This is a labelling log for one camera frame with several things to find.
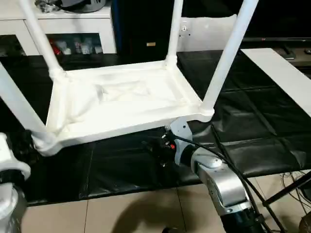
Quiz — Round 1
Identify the black metal stand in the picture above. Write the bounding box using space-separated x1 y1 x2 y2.
261 170 311 205

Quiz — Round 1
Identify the dark helmet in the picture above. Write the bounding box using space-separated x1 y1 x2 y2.
60 0 108 13

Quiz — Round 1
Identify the white flat board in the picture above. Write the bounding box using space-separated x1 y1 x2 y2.
239 47 311 114

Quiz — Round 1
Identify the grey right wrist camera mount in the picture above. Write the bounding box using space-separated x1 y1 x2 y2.
169 117 194 168

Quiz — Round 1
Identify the black cabinet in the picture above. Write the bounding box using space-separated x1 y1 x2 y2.
110 0 176 57

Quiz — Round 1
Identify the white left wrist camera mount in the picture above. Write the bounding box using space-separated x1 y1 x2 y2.
0 132 32 181

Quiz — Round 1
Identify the white plastic seat panel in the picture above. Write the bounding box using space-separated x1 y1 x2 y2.
178 13 245 53

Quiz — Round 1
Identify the white cabinet with glass doors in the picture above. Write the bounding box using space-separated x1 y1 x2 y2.
0 0 117 57

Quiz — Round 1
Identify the black table mat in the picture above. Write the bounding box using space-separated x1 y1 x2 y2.
0 50 311 207

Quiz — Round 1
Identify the black rod with red mark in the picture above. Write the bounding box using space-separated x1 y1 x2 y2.
242 37 311 43

